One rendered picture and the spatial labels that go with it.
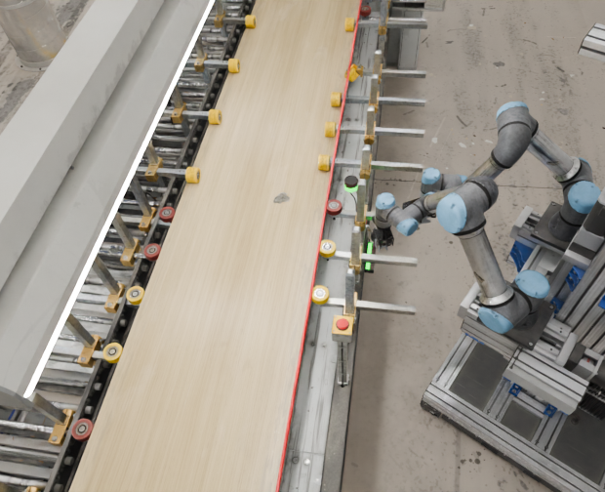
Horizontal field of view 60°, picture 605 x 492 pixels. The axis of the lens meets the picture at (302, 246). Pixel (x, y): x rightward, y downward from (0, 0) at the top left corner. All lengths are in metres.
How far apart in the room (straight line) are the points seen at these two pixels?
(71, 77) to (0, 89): 4.96
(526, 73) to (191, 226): 3.38
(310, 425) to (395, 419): 0.78
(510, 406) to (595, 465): 0.43
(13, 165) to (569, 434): 2.71
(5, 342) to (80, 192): 0.21
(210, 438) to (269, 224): 1.02
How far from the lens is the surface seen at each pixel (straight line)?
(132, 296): 2.46
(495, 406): 2.89
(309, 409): 2.38
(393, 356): 3.15
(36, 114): 0.75
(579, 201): 2.30
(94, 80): 0.79
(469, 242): 1.80
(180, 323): 2.32
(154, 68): 0.93
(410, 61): 4.74
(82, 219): 0.74
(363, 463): 2.95
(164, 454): 2.13
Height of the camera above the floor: 2.87
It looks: 54 degrees down
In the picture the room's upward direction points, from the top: 7 degrees counter-clockwise
